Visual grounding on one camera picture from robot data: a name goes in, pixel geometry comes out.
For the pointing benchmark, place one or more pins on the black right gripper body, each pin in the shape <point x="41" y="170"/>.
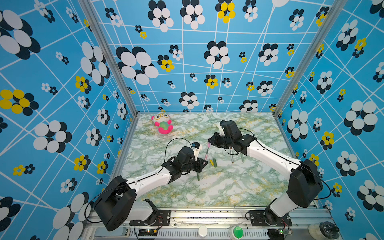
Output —
<point x="226" y="143"/>

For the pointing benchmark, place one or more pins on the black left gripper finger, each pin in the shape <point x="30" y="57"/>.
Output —
<point x="201" y="166"/>
<point x="201" y="161"/>

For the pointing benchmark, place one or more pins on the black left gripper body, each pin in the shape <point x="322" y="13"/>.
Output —
<point x="195" y="165"/>

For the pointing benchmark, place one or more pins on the pink pen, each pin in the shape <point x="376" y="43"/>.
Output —
<point x="206" y="155"/>

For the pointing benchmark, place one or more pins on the white marker pen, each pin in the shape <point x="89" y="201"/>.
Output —
<point x="232" y="158"/>

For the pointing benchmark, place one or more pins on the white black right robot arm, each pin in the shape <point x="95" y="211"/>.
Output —
<point x="304" y="185"/>

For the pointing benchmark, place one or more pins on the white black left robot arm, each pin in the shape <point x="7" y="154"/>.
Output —
<point x="118" y="203"/>

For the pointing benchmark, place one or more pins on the pink white plush toy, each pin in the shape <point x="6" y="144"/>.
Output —
<point x="163" y="122"/>

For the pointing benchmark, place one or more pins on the white round button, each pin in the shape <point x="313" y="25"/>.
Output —
<point x="202" y="232"/>

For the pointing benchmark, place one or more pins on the green push button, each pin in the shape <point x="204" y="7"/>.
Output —
<point x="236" y="233"/>

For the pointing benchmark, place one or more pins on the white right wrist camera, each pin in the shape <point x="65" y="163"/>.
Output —
<point x="221" y="130"/>

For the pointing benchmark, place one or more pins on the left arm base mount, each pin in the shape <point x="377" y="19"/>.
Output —
<point x="157" y="217"/>

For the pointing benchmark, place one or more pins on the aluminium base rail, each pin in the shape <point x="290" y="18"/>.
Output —
<point x="185" y="222"/>

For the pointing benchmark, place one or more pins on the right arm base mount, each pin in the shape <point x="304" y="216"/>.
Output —
<point x="260" y="218"/>

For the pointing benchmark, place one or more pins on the aluminium corner post right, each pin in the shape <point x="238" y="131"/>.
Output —
<point x="320" y="36"/>

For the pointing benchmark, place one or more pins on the aluminium corner post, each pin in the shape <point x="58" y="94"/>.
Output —
<point x="320" y="36"/>
<point x="107" y="52"/>

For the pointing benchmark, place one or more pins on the aluminium corner post left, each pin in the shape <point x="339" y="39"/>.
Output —
<point x="107" y="52"/>

